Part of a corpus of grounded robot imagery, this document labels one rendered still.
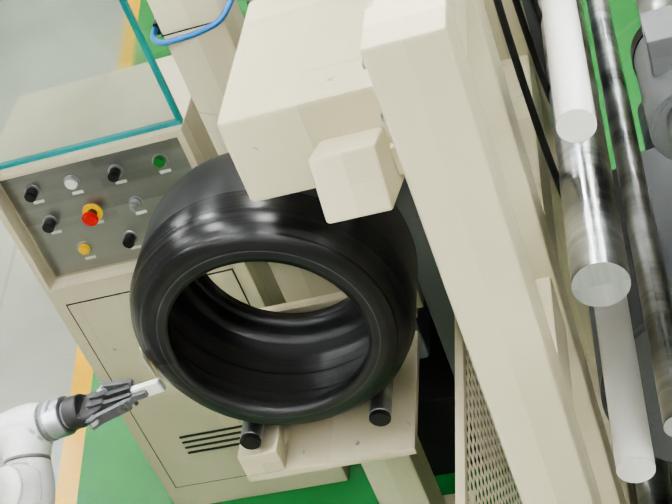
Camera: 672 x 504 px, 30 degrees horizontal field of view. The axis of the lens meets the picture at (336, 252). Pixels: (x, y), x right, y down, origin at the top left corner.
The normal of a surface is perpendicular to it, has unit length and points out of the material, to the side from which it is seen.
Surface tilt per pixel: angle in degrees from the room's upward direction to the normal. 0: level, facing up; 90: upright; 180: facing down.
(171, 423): 90
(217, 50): 90
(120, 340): 90
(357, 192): 72
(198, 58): 90
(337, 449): 0
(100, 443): 0
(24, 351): 0
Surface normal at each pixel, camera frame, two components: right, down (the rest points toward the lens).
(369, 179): -0.17, 0.36
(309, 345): -0.23, -0.28
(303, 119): -0.07, 0.62
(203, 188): -0.47, -0.71
